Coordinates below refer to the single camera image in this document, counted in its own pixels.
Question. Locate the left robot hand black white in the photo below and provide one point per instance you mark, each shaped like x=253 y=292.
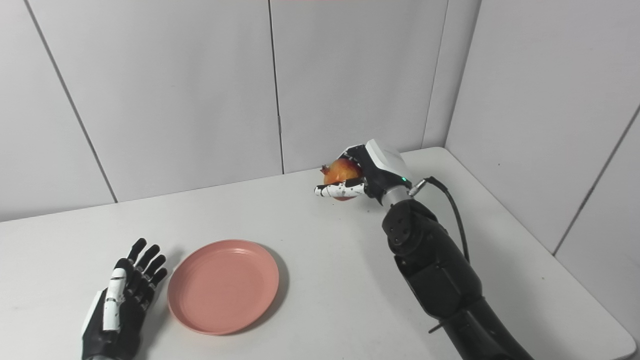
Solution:
x=120 y=310

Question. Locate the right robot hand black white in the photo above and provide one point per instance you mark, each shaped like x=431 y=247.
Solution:
x=377 y=170

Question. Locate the red yellow pomegranate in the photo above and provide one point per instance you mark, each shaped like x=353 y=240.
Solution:
x=341 y=172

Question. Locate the pink round plate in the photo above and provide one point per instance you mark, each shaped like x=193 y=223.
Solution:
x=223 y=286

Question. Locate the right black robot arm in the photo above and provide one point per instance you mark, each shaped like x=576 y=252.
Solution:
x=440 y=280

